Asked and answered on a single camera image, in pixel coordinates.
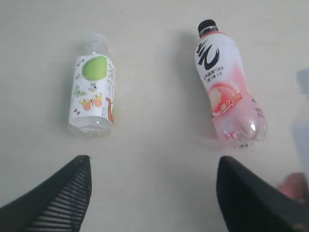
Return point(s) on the pink peach soda bottle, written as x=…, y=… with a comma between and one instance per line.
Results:
x=237, y=118

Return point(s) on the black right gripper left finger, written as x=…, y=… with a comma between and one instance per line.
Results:
x=58, y=204

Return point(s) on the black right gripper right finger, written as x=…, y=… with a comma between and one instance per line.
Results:
x=249, y=204

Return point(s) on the butterfly label clear bottle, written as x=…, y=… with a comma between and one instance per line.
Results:
x=93, y=89

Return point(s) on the person's open hand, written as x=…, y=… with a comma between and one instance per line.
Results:
x=295, y=187

